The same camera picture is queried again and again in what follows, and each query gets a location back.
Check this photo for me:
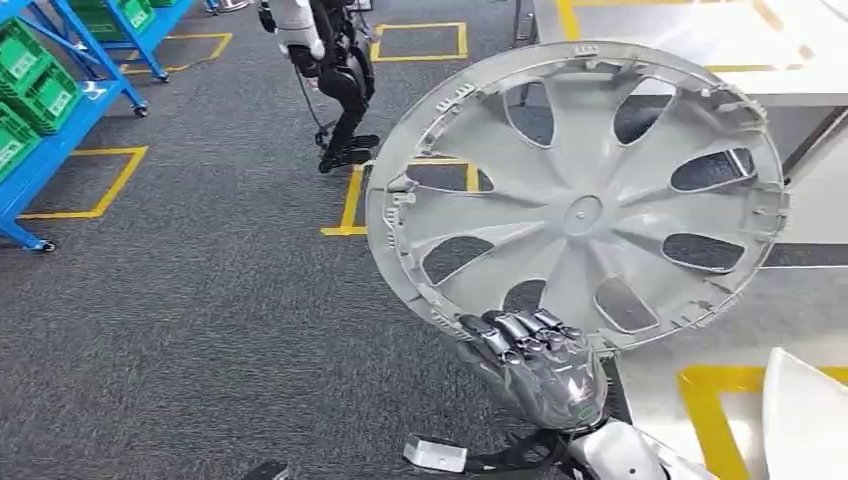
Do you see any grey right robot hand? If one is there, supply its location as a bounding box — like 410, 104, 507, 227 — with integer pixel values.
455, 307, 611, 434

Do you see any silver plastic wheel hubcap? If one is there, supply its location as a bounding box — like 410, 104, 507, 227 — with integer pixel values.
364, 39, 792, 353

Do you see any white curved plastic panel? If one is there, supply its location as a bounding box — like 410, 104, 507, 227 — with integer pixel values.
761, 347, 848, 480

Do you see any white workbench with yellow tape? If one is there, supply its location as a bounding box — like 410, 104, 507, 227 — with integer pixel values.
513, 0, 848, 109

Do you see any black and white humanoid robot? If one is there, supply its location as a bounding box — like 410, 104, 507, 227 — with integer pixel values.
256, 0, 383, 176

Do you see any blue metal shelf rack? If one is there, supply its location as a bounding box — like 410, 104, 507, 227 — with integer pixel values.
0, 0, 151, 255
29, 0, 197, 85

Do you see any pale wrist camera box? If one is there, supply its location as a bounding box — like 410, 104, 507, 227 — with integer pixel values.
402, 433, 572, 476

